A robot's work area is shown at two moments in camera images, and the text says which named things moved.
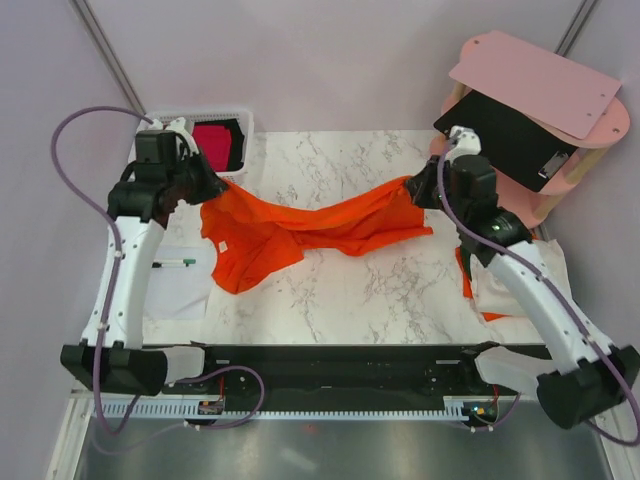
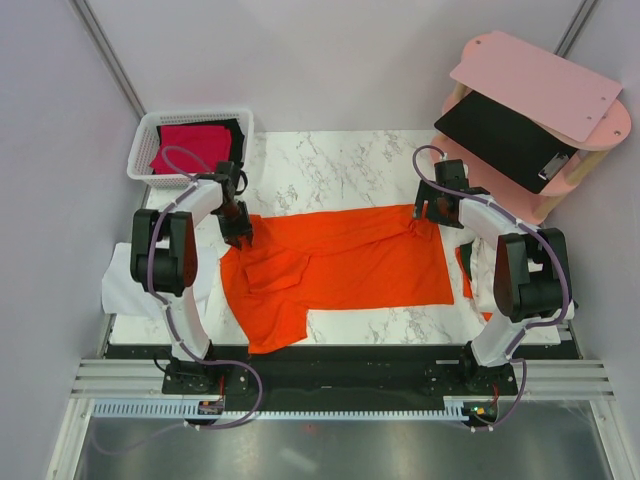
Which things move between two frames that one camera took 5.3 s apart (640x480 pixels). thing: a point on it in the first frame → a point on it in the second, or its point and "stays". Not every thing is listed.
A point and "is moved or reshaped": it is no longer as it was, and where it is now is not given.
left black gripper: [212, 186] → [244, 229]
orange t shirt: [255, 238] is moved or reshaped
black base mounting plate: [364, 371] stays
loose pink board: [560, 92] stays
